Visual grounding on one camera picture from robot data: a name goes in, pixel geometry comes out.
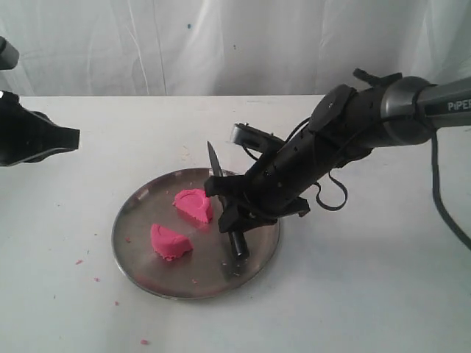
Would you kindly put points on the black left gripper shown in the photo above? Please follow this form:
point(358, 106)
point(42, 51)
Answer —
point(21, 131)

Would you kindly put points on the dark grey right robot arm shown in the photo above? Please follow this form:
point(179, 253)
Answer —
point(345, 126)

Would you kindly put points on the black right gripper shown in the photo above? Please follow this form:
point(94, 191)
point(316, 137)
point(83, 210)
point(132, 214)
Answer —
point(271, 188)

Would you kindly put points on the white backdrop curtain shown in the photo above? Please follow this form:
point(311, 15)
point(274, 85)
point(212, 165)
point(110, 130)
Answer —
point(202, 48)

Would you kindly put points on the black knife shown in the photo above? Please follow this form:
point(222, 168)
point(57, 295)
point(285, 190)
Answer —
point(237, 240)

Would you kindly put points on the pink clay lump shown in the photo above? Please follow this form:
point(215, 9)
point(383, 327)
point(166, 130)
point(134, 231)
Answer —
point(195, 203)
point(170, 245)

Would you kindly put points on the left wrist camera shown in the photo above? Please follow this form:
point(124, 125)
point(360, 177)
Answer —
point(9, 55)

